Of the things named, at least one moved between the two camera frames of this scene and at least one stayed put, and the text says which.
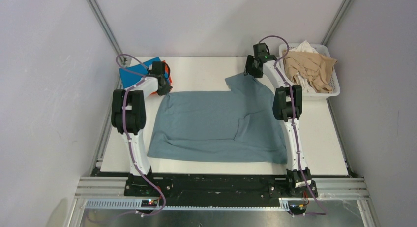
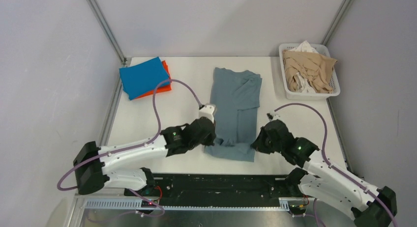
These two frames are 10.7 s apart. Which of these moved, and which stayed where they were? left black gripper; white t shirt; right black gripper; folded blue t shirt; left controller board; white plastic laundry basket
Moved: right black gripper; left black gripper
Stayed: white t shirt; left controller board; folded blue t shirt; white plastic laundry basket
